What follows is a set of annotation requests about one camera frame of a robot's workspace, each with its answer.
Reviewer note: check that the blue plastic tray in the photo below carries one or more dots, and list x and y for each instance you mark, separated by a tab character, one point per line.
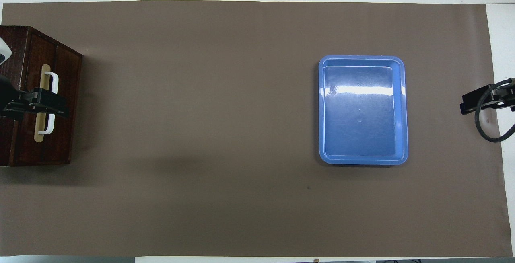
362	126

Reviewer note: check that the brown table mat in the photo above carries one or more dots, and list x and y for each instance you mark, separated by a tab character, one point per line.
201	134

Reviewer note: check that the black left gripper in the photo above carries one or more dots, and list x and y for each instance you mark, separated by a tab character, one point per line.
10	94

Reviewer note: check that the dark wooden drawer cabinet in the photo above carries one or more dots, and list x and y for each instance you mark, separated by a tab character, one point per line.
10	142

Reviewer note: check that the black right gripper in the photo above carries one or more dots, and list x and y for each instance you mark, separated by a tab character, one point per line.
507	96

